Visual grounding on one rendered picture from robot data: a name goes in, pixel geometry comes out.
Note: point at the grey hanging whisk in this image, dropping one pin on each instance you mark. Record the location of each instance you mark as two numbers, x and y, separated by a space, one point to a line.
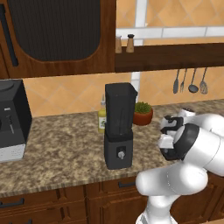
204 86

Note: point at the wooden shaker with black cap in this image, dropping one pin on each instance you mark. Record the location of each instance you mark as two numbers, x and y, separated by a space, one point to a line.
130 43

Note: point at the green plant in terracotta pot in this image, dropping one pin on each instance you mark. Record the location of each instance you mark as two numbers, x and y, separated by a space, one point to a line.
143 115

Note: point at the wide wooden drawer front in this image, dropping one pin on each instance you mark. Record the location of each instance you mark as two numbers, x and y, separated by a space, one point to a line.
52 197

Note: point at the black coffee machine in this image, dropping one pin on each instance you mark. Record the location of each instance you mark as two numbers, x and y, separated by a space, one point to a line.
13 119

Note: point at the wooden cupboard door, dark panel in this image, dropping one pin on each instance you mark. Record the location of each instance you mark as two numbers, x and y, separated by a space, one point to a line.
58 35

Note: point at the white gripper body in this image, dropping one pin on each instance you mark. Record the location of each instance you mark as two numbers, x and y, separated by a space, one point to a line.
166 142

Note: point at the grey hanging ladle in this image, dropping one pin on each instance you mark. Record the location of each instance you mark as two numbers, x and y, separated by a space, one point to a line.
193 87

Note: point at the grey hanging fork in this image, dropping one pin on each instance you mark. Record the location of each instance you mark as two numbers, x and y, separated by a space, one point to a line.
183 81

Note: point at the yellow-green oil bottle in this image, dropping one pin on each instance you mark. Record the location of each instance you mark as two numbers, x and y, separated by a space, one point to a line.
102 121

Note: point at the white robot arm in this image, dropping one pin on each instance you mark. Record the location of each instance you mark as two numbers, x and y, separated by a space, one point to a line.
186 178

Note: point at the grey hanging spatula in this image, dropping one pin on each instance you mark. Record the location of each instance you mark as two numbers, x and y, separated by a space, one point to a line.
176 84

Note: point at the narrow wooden drawer front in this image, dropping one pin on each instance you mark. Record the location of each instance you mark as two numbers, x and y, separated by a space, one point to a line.
108 186

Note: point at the dark wooden wall shelf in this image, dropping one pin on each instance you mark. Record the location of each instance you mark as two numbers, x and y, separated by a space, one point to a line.
169 57

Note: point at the black blender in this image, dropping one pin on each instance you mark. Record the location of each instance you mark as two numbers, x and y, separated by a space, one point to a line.
119 128

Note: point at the wooden base cupboard door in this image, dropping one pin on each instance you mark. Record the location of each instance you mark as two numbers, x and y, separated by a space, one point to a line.
198 208
49 215
116 210

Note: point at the wooden shaker with silver cap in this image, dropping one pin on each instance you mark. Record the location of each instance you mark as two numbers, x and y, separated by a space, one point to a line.
118 45

